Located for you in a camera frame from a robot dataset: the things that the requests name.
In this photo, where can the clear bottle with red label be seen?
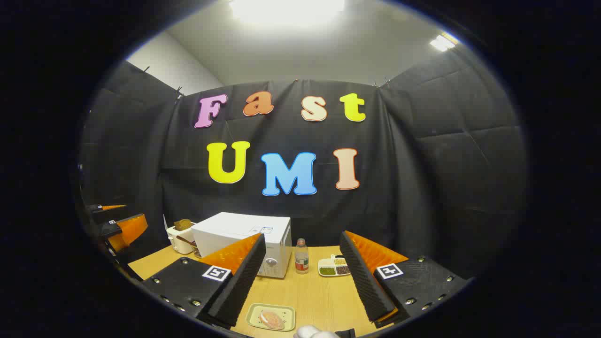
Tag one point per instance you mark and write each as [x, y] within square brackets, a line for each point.
[301, 258]

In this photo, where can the white toaster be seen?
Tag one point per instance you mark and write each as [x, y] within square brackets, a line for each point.
[177, 241]

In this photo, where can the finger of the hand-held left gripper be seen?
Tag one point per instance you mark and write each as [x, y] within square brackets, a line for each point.
[100, 214]
[110, 229]

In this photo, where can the small black block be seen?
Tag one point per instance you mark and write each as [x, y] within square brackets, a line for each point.
[346, 333]

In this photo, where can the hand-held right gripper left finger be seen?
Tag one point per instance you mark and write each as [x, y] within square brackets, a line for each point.
[237, 286]

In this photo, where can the white microwave oven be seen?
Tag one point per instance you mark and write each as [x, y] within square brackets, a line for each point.
[235, 230]

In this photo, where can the white divided dish of beans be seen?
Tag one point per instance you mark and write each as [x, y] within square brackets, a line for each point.
[333, 268]

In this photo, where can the pale green square plate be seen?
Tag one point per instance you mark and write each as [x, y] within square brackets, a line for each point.
[253, 321]

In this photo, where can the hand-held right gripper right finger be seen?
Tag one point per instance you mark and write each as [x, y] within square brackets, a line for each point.
[364, 281]

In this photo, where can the ceiling light panel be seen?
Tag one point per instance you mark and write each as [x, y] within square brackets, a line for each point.
[286, 9]
[442, 42]

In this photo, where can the brown bread slice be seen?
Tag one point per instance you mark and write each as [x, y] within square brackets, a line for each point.
[183, 224]

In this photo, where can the wooden spoon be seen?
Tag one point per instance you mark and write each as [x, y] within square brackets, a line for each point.
[187, 241]

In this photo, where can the crumb-coated doughnut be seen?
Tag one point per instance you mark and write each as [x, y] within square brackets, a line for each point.
[272, 320]

